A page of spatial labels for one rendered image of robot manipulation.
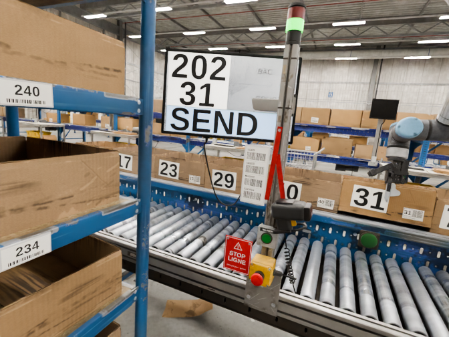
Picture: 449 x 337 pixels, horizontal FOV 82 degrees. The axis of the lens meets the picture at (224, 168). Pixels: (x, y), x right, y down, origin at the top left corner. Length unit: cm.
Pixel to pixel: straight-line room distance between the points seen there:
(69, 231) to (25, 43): 26
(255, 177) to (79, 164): 55
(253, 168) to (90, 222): 54
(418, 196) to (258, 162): 87
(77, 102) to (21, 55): 8
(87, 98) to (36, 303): 32
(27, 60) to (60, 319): 40
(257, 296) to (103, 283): 59
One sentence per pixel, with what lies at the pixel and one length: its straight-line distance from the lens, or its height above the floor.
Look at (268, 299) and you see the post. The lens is 102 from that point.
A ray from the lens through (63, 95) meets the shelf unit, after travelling 43.
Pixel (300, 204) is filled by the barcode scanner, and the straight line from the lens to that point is 81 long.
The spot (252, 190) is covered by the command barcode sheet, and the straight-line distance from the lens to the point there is 88.
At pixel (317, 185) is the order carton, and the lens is 145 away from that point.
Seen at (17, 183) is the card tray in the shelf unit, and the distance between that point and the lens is 45.
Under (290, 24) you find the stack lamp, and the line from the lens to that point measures 89.
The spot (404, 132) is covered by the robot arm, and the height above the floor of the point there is 133.
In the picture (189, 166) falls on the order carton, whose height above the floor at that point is 101.
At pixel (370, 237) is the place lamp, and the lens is 144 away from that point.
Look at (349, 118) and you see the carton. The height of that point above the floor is 156.
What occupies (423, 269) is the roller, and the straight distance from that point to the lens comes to 150.
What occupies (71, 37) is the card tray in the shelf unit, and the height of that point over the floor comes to 142.
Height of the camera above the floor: 132
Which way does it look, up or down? 10 degrees down
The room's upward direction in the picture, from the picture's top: 5 degrees clockwise
